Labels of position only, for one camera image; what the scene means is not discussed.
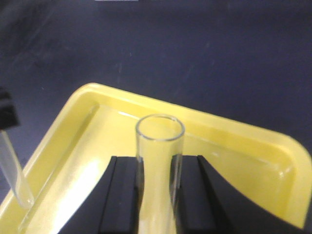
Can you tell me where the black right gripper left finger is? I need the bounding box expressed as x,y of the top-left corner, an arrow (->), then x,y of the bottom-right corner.
59,156 -> 139,234

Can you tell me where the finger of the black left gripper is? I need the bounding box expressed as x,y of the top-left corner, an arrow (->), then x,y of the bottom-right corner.
0,87 -> 19,130

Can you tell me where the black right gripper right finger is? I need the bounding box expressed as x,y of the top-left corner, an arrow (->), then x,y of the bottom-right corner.
175,156 -> 308,234

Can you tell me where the short clear test tube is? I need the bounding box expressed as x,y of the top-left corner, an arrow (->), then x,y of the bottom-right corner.
0,130 -> 34,209

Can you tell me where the tall clear test tube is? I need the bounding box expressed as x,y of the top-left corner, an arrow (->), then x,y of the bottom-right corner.
136,114 -> 185,234

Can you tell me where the yellow plastic tray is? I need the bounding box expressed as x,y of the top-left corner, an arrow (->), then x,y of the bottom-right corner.
0,83 -> 312,234

